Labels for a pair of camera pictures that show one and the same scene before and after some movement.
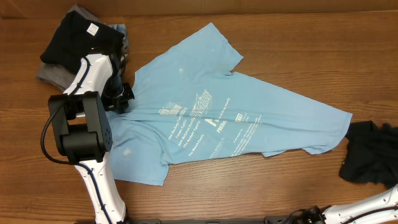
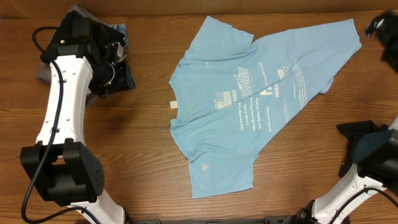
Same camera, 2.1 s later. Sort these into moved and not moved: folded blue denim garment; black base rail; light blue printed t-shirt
Moved: light blue printed t-shirt
Not moved: folded blue denim garment; black base rail
